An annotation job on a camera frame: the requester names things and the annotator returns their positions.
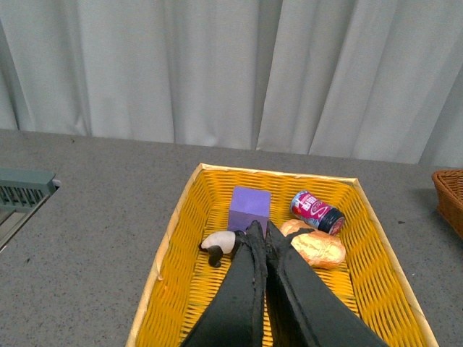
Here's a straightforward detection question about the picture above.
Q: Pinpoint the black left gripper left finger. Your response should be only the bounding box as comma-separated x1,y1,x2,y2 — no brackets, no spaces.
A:
181,220,266,346

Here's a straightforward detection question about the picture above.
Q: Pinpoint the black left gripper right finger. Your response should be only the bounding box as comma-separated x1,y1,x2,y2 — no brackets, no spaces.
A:
266,221,387,346

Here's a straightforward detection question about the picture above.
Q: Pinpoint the yellow woven basket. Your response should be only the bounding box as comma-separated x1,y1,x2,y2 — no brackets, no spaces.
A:
127,163,437,346

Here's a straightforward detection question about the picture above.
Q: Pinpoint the brown wicker basket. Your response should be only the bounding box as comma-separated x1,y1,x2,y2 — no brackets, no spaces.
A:
432,169,462,237

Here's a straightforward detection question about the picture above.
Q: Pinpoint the golden toy bread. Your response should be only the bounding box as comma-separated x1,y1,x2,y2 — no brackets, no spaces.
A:
292,228,346,269

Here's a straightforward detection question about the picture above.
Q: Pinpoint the toy panda figure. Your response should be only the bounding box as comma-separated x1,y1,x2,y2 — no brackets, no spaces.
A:
198,231,245,268

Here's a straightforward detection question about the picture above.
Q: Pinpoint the pink drink can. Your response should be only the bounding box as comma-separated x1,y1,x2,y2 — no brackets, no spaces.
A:
290,190,345,236

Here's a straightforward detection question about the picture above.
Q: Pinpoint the purple foam cube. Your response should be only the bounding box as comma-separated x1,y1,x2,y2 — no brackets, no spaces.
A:
227,186,271,237

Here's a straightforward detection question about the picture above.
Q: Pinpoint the grey curtain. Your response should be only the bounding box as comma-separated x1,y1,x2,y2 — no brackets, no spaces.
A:
1,1,462,167

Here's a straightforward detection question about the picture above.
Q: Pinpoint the grey green crate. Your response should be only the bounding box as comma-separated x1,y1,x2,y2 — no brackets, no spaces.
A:
1,167,61,250

